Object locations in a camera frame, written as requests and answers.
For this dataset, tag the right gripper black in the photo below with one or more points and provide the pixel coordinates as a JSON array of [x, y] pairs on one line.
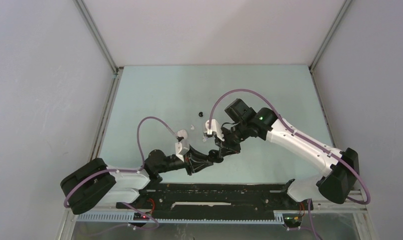
[[227, 148]]

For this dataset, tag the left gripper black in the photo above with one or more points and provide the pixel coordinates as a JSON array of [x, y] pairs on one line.
[[194, 166]]

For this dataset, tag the black oval charging case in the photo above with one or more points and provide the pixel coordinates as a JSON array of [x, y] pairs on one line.
[[214, 156]]

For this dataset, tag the white square charging case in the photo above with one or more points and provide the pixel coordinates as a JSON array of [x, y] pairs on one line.
[[182, 134]]

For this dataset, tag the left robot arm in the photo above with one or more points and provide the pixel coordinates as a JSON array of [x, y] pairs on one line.
[[96, 183]]

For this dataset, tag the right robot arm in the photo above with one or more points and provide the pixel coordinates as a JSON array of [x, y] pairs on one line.
[[337, 169]]

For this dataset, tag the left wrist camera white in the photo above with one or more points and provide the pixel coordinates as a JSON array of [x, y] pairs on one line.
[[181, 149]]

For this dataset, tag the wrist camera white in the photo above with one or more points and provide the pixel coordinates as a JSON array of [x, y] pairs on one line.
[[212, 128], [181, 149]]

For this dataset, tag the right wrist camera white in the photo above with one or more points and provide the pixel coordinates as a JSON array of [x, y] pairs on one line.
[[212, 128]]

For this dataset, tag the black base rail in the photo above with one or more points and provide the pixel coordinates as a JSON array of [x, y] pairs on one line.
[[218, 202]]

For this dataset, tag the left aluminium frame post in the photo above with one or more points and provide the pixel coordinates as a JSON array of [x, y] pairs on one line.
[[104, 74]]

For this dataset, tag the aluminium frame post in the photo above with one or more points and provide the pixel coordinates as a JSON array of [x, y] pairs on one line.
[[104, 74], [337, 21]]

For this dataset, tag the right aluminium frame post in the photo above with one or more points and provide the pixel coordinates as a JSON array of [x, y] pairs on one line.
[[337, 21]]

